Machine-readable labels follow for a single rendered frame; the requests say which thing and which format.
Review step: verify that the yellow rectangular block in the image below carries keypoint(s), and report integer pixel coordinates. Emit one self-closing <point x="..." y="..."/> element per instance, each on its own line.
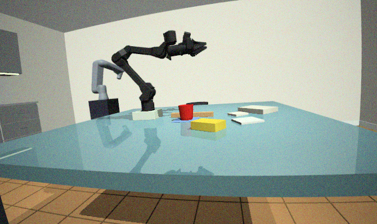
<point x="210" y="125"/>

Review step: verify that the small white flat square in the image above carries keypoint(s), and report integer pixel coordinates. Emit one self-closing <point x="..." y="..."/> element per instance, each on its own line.
<point x="238" y="113"/>

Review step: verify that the white flat square tile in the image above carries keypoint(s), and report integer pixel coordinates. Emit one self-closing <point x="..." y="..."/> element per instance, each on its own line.
<point x="247" y="120"/>

